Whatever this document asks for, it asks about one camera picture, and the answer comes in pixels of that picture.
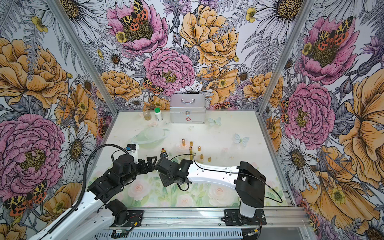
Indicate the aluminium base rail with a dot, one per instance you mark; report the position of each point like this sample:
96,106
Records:
270,223

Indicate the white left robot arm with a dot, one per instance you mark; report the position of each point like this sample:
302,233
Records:
123,172

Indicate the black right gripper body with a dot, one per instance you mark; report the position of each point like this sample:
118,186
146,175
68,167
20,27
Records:
167,180

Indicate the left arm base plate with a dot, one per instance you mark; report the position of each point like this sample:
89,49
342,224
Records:
128,218

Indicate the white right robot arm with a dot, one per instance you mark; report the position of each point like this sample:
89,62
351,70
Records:
248,182

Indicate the white bottle green cap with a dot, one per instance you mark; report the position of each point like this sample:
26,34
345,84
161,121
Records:
158,114

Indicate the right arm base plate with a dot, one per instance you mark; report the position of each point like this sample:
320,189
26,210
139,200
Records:
232,217

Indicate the silver aluminium first aid case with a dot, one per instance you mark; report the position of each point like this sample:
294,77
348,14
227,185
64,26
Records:
188,109

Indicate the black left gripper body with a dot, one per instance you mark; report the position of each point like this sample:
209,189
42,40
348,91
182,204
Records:
142,168

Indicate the square gold black lipstick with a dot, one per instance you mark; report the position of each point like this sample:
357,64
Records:
163,153

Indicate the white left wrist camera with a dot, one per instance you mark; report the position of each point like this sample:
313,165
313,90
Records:
133,149

